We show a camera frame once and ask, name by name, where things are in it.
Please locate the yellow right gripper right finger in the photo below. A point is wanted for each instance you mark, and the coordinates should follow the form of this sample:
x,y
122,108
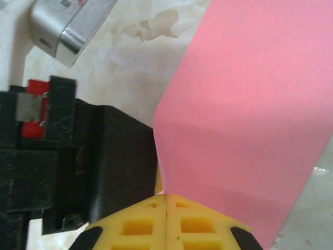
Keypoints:
x,y
197,226

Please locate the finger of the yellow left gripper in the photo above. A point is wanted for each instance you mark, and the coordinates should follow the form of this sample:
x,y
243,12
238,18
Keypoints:
x,y
158,186

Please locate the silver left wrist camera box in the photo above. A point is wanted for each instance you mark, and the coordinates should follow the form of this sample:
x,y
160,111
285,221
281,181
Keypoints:
x,y
65,23

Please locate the pink paper sheet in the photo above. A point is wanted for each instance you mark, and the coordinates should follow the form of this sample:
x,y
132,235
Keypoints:
x,y
234,104

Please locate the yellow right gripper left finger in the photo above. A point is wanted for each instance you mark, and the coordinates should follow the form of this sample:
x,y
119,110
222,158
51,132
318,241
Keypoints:
x,y
135,226

